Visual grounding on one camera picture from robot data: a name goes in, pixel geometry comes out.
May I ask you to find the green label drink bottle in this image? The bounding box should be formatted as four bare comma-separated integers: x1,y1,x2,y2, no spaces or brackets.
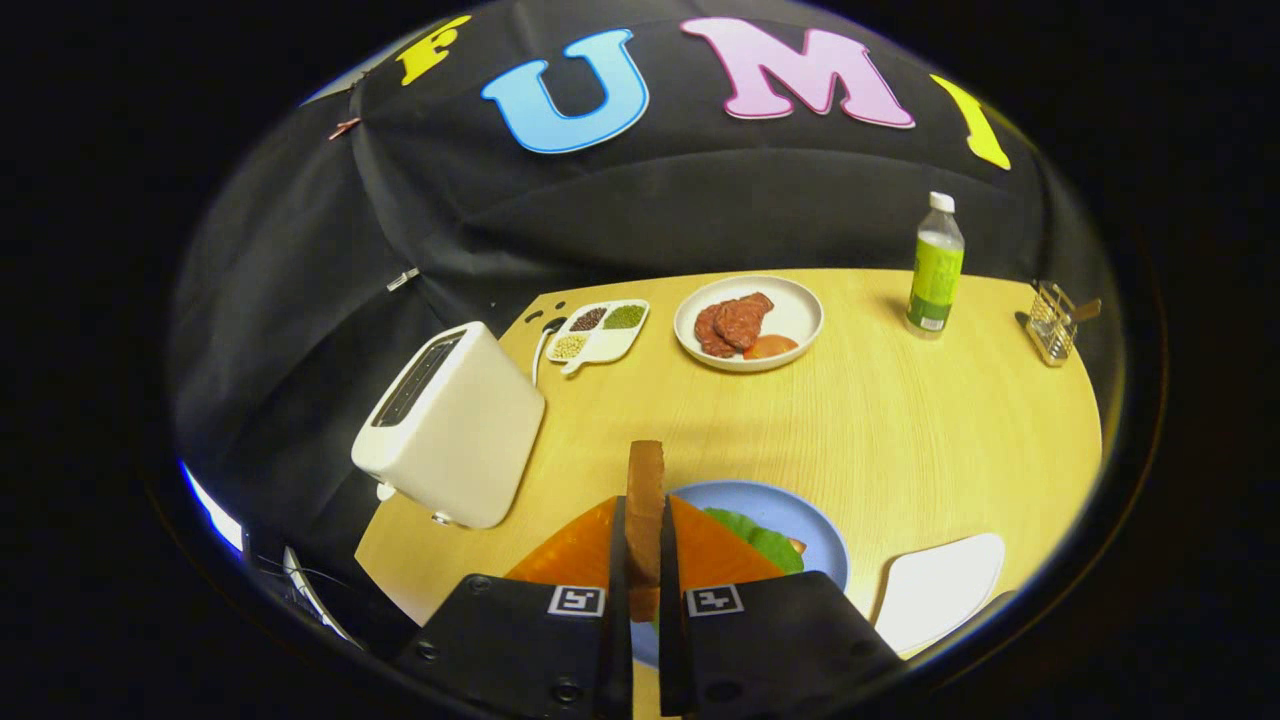
905,191,966,339

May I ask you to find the white toaster cable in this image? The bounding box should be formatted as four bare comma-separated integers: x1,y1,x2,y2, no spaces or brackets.
530,318,566,389

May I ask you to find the bread slice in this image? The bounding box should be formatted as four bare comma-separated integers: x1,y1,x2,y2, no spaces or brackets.
625,440,667,623

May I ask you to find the white toaster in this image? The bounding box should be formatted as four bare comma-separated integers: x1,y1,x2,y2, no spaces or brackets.
351,321,547,530

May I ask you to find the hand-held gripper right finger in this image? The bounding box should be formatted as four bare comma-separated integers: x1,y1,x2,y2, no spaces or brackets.
658,495,906,719

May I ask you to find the white square plate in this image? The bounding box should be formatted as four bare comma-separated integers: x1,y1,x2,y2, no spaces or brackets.
873,533,1006,656

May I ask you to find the white divided seasoning tray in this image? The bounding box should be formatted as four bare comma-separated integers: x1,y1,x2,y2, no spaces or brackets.
545,299,651,376

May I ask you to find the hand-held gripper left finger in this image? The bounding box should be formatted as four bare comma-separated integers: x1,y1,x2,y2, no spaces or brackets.
395,495,634,719

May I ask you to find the blue round plate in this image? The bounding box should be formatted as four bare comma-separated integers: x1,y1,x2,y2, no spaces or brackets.
630,480,851,669

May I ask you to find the wooden handled utensil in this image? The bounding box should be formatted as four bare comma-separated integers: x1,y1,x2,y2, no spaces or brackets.
1015,298,1103,331

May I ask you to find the wire utensil holder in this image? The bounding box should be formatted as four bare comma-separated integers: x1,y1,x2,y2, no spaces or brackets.
1027,281,1079,367

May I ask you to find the green lettuce leaf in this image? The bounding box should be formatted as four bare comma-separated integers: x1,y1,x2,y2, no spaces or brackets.
703,507,806,575

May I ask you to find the white round plate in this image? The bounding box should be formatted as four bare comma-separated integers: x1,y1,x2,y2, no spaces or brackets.
673,275,825,374

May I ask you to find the brown meat slice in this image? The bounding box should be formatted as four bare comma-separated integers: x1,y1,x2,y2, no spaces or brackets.
712,292,775,352
694,303,736,359

